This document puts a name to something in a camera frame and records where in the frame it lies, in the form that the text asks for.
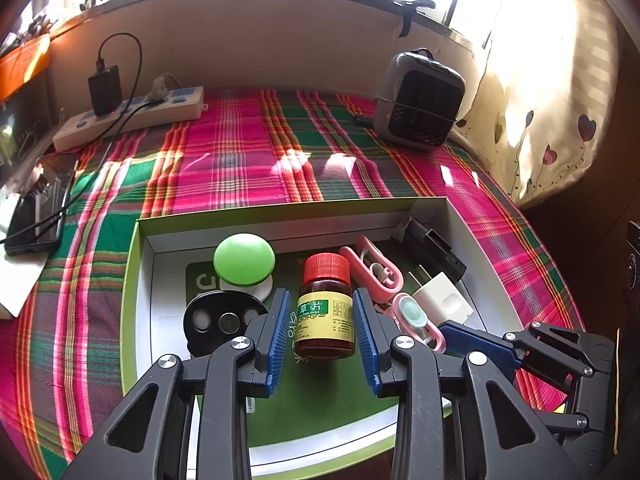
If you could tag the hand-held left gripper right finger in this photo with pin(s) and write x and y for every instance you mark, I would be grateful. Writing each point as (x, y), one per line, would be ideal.
(365, 345)

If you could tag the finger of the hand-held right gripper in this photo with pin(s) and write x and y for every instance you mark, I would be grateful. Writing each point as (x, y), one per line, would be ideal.
(580, 417)
(475, 340)

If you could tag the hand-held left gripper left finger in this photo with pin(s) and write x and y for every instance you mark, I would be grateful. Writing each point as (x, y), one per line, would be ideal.
(279, 342)

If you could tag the white charger plug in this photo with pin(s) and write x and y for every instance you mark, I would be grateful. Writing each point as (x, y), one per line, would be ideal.
(445, 300)

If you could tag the brown red-capped medicine bottle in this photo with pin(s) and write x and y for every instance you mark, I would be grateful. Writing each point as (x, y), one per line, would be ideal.
(322, 310)

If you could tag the pink teal nail clipper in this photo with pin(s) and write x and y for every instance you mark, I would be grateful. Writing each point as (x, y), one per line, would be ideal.
(412, 315)

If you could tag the black round lens disc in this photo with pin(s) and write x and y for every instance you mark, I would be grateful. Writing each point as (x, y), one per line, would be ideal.
(220, 322)

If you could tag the pink plastic scissors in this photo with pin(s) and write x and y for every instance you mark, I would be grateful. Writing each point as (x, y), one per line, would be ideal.
(375, 270)

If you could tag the green cardboard box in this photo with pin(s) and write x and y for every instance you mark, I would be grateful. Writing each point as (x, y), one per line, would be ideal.
(320, 410)

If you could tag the green round suction knob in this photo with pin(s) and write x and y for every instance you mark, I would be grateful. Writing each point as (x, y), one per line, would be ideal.
(244, 260)

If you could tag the black plastic clip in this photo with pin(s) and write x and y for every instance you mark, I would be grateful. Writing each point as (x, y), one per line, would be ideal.
(435, 250)

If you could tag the plaid tablecloth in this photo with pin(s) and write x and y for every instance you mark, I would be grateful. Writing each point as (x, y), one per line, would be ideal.
(300, 160)

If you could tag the grey small space heater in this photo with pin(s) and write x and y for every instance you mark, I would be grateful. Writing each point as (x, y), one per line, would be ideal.
(420, 105)

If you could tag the white power strip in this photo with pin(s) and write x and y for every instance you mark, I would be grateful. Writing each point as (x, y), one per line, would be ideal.
(165, 110)

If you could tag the heart print curtain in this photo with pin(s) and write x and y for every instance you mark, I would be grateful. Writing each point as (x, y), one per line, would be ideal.
(555, 85)

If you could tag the white paper sheet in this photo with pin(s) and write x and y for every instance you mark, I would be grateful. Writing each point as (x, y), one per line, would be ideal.
(17, 285)

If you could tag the black smartphone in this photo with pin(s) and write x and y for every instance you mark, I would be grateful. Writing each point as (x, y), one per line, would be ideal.
(40, 215)

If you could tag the black power adapter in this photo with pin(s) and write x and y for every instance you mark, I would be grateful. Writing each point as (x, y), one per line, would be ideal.
(105, 90)

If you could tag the orange box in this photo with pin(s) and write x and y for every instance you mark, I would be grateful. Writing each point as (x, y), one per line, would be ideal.
(22, 67)

